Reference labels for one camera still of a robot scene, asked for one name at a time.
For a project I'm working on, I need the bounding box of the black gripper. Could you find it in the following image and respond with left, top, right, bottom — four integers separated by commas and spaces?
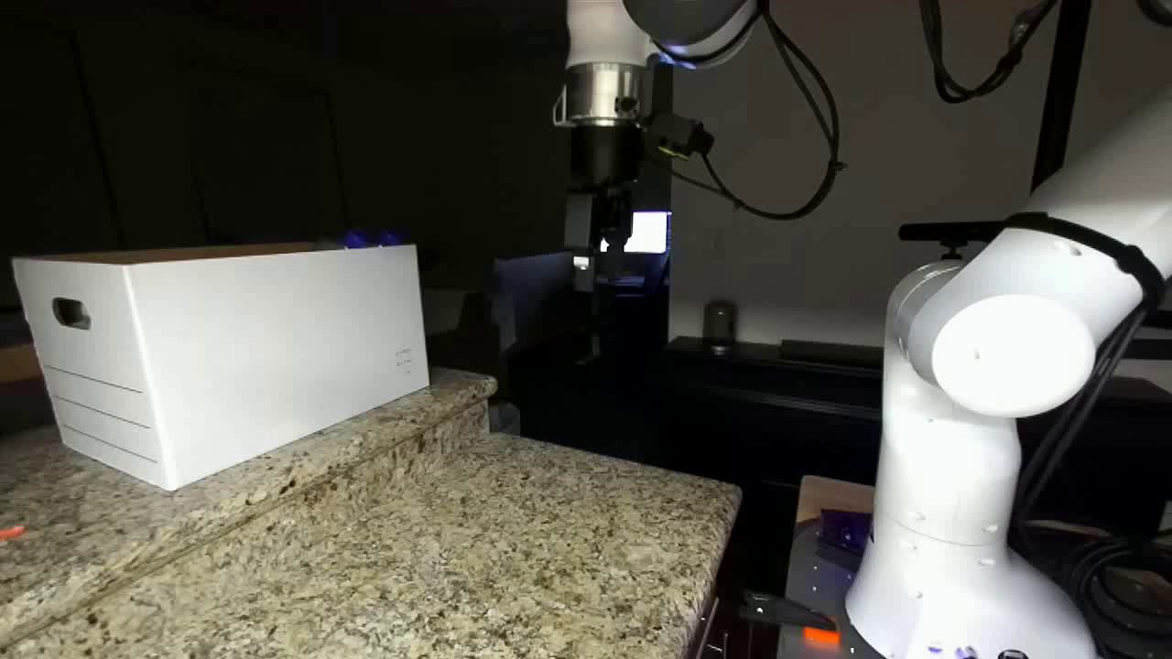
561, 123, 675, 260

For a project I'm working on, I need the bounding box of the white rectangular storage box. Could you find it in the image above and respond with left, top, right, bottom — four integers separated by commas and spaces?
10, 237, 432, 495

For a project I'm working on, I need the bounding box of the lit computer monitor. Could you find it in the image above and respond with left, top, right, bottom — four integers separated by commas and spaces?
619, 209, 675, 258

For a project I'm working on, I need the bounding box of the dark office chair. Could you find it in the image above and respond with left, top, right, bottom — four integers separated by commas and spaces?
489, 249, 579, 370

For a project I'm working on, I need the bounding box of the small dark speaker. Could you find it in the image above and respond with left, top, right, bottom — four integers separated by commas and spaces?
702, 296, 738, 348

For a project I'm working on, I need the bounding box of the dark low cabinet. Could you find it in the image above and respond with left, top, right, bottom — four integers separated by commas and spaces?
662, 334, 1172, 530

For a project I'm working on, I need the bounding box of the black vertical stand pole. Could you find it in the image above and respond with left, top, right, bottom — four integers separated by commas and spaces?
1030, 0, 1097, 190

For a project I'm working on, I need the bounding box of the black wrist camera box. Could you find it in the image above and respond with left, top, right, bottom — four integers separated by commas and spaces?
655, 114, 716, 162

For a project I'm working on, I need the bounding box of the black strap around arm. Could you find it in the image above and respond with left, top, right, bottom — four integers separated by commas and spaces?
897, 209, 1172, 301

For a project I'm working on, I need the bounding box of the black hanging cable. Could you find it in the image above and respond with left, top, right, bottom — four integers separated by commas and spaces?
915, 0, 1057, 109

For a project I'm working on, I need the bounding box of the black cable bundle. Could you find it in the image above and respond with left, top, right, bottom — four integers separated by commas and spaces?
1008, 289, 1172, 653

